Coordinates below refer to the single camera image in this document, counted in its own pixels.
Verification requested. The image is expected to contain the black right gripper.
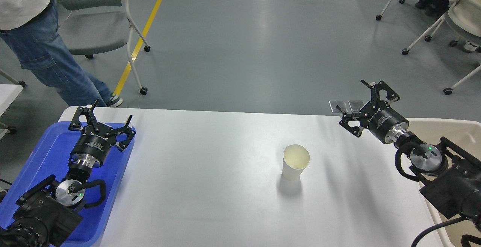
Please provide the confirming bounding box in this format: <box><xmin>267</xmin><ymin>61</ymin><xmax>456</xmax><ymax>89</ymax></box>
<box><xmin>339</xmin><ymin>80</ymin><xmax>409</xmax><ymax>144</ymax></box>

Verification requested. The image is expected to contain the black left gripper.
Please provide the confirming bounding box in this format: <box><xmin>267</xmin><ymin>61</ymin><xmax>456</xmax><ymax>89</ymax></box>
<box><xmin>68</xmin><ymin>99</ymin><xmax>136</xmax><ymax>168</ymax></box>

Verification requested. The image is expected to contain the white paper cup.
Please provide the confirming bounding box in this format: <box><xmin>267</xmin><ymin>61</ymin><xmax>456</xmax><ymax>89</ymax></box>
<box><xmin>282</xmin><ymin>144</ymin><xmax>310</xmax><ymax>181</ymax></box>

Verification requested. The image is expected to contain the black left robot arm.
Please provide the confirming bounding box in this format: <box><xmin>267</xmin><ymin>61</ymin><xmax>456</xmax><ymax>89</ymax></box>
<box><xmin>1</xmin><ymin>107</ymin><xmax>136</xmax><ymax>247</ymax></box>

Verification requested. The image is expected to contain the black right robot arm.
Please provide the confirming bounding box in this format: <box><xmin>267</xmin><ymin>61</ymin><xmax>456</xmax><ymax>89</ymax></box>
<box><xmin>330</xmin><ymin>80</ymin><xmax>481</xmax><ymax>247</ymax></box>

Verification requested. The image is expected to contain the right metal floor plate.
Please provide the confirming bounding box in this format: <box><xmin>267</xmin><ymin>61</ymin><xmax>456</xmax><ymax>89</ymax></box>
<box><xmin>348</xmin><ymin>100</ymin><xmax>366</xmax><ymax>113</ymax></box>

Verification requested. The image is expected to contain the metal floor plate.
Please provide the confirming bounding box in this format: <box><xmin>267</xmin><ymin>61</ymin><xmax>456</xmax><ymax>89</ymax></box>
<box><xmin>329</xmin><ymin>101</ymin><xmax>348</xmax><ymax>114</ymax></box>
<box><xmin>348</xmin><ymin>100</ymin><xmax>366</xmax><ymax>113</ymax></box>

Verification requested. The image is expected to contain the left metal floor plate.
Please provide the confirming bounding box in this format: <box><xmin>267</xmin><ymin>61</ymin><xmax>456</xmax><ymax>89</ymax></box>
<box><xmin>329</xmin><ymin>101</ymin><xmax>348</xmax><ymax>114</ymax></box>

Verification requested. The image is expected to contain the blue plastic tray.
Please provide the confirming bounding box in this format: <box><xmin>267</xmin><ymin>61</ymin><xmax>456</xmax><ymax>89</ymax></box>
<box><xmin>0</xmin><ymin>121</ymin><xmax>135</xmax><ymax>247</ymax></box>

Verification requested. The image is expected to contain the beige plastic bin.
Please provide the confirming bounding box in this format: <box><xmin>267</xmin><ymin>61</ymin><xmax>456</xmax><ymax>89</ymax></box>
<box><xmin>406</xmin><ymin>118</ymin><xmax>481</xmax><ymax>247</ymax></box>

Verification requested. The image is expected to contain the white side table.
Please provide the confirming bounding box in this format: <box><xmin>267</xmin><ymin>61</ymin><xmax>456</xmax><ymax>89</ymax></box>
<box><xmin>0</xmin><ymin>84</ymin><xmax>23</xmax><ymax>138</ymax></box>

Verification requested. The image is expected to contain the grey office chair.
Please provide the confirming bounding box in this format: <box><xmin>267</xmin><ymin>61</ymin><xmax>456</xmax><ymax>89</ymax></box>
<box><xmin>49</xmin><ymin>0</ymin><xmax>151</xmax><ymax>95</ymax></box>

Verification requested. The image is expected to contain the white chair right near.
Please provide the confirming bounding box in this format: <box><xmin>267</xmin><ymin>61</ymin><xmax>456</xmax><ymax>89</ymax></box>
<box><xmin>401</xmin><ymin>0</ymin><xmax>481</xmax><ymax>95</ymax></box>

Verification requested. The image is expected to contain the person in blue jeans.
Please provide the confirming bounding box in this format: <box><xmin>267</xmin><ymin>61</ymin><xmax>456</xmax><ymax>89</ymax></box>
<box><xmin>0</xmin><ymin>0</ymin><xmax>123</xmax><ymax>107</ymax></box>

